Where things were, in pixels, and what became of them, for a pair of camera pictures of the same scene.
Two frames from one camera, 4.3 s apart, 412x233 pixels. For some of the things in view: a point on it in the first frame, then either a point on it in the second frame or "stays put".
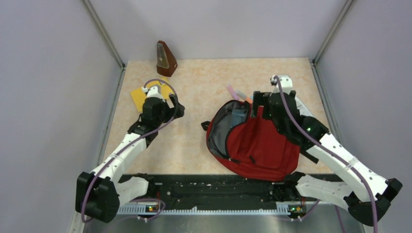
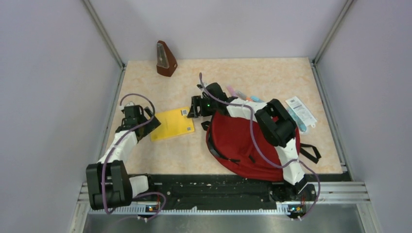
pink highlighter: [234, 94] stays put
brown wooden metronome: [166, 63] stays put
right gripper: [260, 99] → [197, 101]
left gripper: [171, 111] → [150, 126]
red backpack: [248, 145] stays put
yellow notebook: [139, 95] → [174, 123]
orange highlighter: [249, 99] stays put
